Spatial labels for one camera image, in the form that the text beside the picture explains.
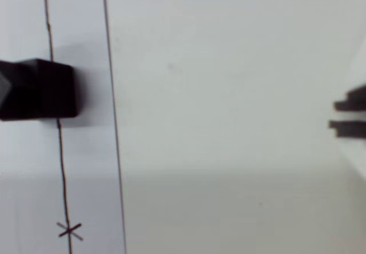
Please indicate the black cube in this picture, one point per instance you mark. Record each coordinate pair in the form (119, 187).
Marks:
(43, 91)

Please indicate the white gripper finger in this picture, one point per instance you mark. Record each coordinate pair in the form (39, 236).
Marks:
(351, 128)
(354, 101)

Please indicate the white paper sheet with drawn boxes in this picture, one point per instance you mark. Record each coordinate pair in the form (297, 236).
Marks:
(85, 156)

